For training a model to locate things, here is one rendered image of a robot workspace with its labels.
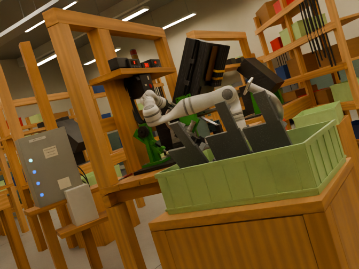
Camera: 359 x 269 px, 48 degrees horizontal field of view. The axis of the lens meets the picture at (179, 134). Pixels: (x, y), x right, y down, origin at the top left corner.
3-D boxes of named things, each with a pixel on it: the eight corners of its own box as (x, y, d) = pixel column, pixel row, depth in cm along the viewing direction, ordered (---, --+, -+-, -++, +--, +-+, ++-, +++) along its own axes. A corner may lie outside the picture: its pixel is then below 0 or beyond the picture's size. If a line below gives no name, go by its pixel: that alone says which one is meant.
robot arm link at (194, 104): (187, 115, 211) (190, 115, 220) (238, 100, 205) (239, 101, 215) (182, 97, 211) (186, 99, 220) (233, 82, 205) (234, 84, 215)
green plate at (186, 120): (200, 124, 279) (195, 95, 284) (196, 123, 272) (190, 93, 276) (185, 128, 284) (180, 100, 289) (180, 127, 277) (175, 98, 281)
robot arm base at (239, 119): (253, 143, 215) (244, 112, 215) (250, 145, 206) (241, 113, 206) (236, 148, 218) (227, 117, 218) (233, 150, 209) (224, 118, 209)
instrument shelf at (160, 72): (177, 71, 334) (175, 66, 334) (122, 74, 252) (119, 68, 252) (150, 80, 344) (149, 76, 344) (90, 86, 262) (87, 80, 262)
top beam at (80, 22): (166, 37, 365) (163, 28, 365) (58, 22, 228) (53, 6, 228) (157, 41, 369) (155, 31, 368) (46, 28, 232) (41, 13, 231)
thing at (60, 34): (197, 140, 369) (166, 37, 364) (111, 186, 233) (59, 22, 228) (189, 143, 373) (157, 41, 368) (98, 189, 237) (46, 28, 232)
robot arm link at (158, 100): (158, 91, 259) (150, 102, 261) (146, 86, 246) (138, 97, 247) (165, 98, 257) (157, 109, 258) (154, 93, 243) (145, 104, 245)
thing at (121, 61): (130, 66, 275) (127, 57, 275) (119, 67, 262) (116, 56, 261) (122, 70, 278) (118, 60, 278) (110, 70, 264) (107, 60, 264)
